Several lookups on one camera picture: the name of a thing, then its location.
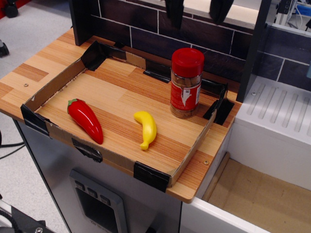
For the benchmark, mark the red toy chili pepper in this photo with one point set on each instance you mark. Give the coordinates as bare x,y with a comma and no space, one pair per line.
84,116

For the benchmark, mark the grey toy dishwasher panel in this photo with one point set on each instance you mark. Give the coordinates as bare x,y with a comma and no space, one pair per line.
103,207

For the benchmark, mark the cardboard fence with black tape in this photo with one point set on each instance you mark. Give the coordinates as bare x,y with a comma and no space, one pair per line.
116,84

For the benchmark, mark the white toy sink drainboard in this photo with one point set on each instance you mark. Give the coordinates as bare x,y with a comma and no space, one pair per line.
272,132

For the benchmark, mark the black office chair caster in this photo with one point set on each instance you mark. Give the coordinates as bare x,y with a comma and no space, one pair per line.
3,49

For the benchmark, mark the red-lidded spice bottle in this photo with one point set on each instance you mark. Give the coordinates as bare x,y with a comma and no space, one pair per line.
186,71

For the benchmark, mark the dark grey left post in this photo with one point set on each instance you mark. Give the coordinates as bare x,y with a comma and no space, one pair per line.
79,17

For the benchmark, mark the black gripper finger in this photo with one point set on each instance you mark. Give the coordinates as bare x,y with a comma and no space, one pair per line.
174,10
219,9

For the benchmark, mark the yellow toy banana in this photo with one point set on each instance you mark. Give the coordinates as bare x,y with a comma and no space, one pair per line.
149,129

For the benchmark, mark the dark grey shelf post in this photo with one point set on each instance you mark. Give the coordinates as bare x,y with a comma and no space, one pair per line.
246,81

